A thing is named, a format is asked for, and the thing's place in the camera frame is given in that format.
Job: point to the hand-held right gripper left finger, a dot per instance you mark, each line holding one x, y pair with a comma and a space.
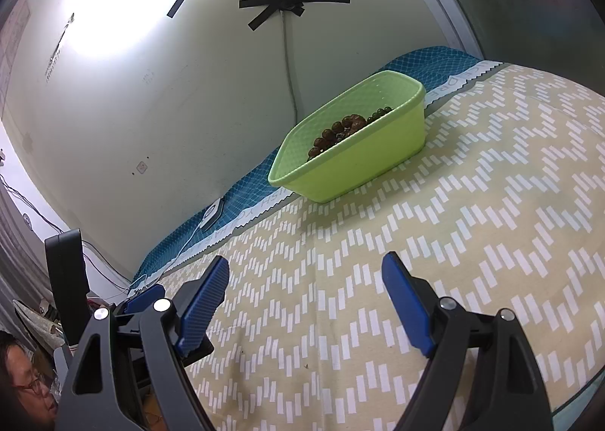
205, 303

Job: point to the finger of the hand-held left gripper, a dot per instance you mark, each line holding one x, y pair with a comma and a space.
144, 297

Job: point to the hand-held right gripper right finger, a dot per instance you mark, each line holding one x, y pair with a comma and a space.
406, 303

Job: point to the green plastic basin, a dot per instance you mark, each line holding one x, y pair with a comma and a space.
359, 161

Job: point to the pile of household clutter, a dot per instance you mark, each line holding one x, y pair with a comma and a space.
33, 317

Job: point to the grey curtain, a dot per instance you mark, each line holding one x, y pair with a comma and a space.
23, 260

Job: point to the yellow chevron blanket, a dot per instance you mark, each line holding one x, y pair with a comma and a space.
425, 223

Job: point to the white flat charger device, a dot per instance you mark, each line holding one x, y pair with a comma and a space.
212, 214

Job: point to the person's head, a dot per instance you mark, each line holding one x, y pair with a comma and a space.
23, 383

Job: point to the teal quilted mattress pad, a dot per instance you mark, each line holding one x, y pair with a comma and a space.
250, 185

